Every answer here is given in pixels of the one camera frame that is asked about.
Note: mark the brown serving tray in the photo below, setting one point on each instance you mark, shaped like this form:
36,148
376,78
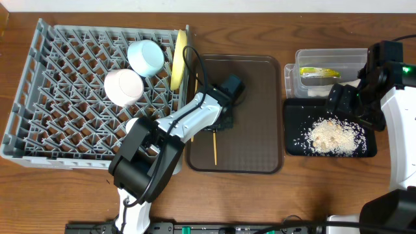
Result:
255,144

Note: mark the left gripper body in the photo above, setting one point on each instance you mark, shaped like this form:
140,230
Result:
227,123

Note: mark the rice and nut scraps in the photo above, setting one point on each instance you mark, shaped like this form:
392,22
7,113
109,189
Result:
331,136

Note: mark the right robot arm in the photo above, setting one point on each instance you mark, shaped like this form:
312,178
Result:
383,99

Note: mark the grey plastic dish rack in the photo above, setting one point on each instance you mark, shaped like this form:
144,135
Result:
61,117

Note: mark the clear bin lid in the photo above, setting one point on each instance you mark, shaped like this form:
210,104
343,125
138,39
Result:
289,87

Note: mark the yellow snack wrapper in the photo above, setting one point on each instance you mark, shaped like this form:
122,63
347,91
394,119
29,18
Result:
313,72

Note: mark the black equipment rail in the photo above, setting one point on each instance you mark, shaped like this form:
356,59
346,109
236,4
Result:
166,228

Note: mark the black tray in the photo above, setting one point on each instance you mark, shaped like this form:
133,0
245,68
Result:
297,111

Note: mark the wooden chopstick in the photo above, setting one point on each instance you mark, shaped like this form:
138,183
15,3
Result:
215,148
195,92

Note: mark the clear plastic bin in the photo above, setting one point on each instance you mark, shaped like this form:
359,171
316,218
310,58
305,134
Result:
346,61

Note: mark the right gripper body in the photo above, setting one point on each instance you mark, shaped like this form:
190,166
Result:
349,101

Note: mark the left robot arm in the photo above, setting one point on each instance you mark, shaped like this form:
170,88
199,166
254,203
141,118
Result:
151,150

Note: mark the white paper napkin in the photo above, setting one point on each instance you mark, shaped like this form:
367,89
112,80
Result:
316,92

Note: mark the light blue bowl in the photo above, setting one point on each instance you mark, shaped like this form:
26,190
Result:
145,57

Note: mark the white cup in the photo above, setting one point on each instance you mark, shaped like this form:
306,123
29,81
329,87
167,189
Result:
130,124

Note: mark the yellow plate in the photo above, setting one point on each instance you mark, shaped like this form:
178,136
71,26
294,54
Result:
178,64

